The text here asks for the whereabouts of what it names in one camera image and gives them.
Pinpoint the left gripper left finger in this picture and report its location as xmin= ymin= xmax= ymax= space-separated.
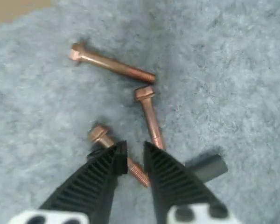
xmin=6 ymin=140 xmax=128 ymax=224

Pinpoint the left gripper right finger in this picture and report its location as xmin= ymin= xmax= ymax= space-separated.
xmin=143 ymin=140 xmax=242 ymax=224

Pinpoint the dark grey cylindrical sleeve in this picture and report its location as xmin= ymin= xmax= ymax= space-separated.
xmin=184 ymin=154 xmax=229 ymax=184

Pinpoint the copper hex flange bolt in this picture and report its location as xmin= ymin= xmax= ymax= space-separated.
xmin=68 ymin=42 xmax=156 ymax=84
xmin=88 ymin=125 xmax=152 ymax=188
xmin=133 ymin=85 xmax=166 ymax=150

